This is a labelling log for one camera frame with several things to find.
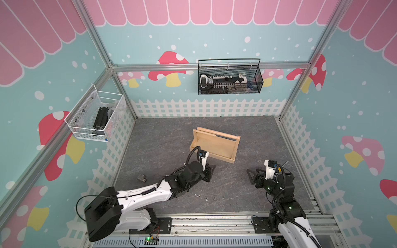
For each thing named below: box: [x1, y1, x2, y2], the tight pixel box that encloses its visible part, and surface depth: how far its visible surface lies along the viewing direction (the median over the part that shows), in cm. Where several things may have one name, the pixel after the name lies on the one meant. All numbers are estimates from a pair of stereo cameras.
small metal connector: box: [136, 174, 147, 182], surface depth 91 cm
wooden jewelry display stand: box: [189, 126, 241, 164], surface depth 103 cm
